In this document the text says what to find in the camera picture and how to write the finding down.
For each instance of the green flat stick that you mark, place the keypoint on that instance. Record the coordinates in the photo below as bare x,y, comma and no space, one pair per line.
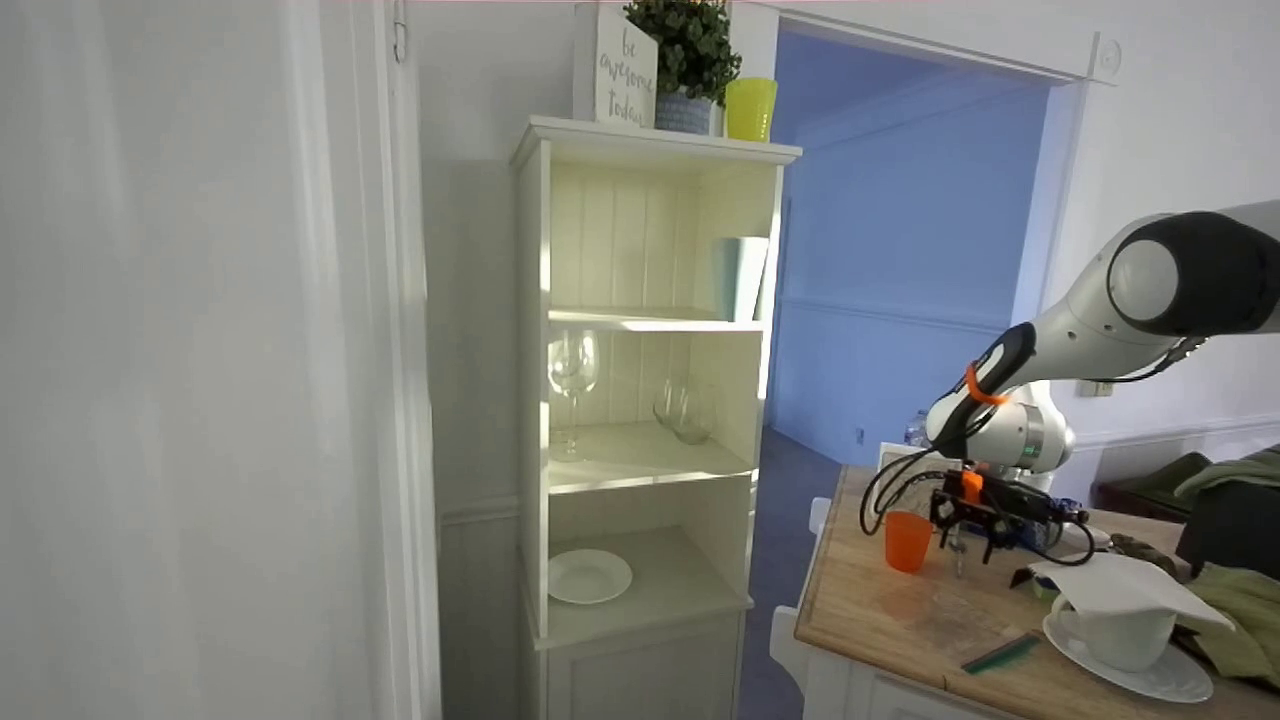
1002,654

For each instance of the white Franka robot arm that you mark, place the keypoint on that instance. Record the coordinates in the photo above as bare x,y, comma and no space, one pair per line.
1203,273

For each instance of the white paper napkin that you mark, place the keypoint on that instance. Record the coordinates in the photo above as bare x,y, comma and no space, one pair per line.
1132,590

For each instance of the orange plastic cup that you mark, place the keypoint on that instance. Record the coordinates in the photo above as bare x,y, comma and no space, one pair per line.
908,545

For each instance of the pale green cloth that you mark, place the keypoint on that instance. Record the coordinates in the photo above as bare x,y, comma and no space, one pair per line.
1245,614

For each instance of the white mug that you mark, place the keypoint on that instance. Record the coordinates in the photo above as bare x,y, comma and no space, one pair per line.
1120,641

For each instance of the white panel door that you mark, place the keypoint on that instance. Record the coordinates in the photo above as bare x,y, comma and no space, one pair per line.
203,401

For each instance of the white lettered sign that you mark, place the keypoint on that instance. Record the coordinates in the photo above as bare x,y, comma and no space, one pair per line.
624,75

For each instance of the small white plate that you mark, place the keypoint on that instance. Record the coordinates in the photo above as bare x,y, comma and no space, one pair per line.
590,577

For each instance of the clear wine glass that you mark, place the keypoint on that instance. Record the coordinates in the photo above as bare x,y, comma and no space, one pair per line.
572,367

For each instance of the clear drinking glass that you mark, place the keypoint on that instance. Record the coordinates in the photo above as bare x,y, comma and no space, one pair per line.
680,412

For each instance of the potted green plant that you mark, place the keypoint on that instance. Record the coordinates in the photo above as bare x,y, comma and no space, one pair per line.
686,47

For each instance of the dark cloth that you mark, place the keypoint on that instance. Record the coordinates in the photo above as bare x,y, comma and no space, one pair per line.
1235,527

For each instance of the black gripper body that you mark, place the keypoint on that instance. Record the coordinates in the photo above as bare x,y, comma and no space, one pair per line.
985,501

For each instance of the yellow cup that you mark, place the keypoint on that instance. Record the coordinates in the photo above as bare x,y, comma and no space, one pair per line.
749,111

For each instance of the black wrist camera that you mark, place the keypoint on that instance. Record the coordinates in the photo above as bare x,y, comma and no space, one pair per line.
1056,515

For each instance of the large white plate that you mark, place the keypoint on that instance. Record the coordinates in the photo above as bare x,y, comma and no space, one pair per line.
1183,683

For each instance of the white shelf cabinet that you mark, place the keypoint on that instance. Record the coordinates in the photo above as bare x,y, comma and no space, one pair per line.
640,683

